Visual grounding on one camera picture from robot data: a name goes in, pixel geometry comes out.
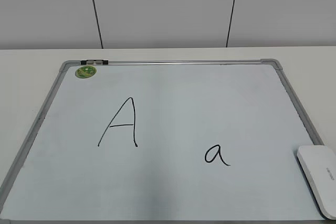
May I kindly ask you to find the white whiteboard eraser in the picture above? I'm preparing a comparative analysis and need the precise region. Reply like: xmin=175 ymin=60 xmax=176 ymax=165
xmin=297 ymin=145 xmax=335 ymax=220

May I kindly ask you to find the green round magnet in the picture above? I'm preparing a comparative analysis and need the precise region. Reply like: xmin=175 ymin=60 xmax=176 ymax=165
xmin=75 ymin=66 xmax=97 ymax=79

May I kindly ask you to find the white whiteboard with grey frame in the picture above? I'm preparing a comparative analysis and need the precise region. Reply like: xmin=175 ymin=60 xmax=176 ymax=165
xmin=1 ymin=59 xmax=331 ymax=223

